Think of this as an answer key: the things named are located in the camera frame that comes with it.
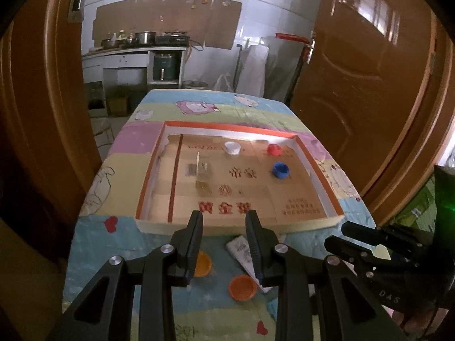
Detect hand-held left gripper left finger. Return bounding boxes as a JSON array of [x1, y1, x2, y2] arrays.
[[46, 210, 204, 341]]

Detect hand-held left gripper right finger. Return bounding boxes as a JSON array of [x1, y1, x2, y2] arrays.
[[245, 209, 409, 341]]

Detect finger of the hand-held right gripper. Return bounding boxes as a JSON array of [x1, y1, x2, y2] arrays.
[[342, 221, 432, 253], [324, 235, 420, 269]]

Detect small white carton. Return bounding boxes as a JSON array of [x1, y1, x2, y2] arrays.
[[225, 234, 274, 294]]

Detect orange bottle cap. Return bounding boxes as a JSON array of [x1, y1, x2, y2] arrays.
[[228, 275, 258, 302], [194, 251, 213, 278]]

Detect shallow cardboard box tray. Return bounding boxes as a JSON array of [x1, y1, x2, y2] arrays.
[[135, 121, 345, 237]]

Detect clear small tube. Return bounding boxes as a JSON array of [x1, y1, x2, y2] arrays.
[[194, 151, 211, 194]]

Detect green and blue carton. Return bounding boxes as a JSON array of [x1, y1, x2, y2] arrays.
[[394, 176, 438, 228]]

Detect brown wooden door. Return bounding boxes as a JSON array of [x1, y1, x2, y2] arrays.
[[284, 0, 438, 221]]

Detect green kitchen appliance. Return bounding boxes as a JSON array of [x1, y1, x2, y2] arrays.
[[153, 53, 180, 81]]

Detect plastic-wrapped panel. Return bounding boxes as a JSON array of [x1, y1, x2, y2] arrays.
[[235, 39, 303, 105]]

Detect white kitchen counter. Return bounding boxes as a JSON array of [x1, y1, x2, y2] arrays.
[[82, 45, 188, 86]]

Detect black stove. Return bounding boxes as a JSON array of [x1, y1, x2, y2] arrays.
[[156, 33, 190, 45]]

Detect red paper strip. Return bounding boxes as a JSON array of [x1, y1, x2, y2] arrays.
[[275, 33, 310, 42]]

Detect metal door handle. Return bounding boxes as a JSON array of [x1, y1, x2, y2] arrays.
[[302, 30, 317, 65]]

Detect cardboard panels on wall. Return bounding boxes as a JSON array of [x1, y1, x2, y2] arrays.
[[93, 0, 243, 49]]

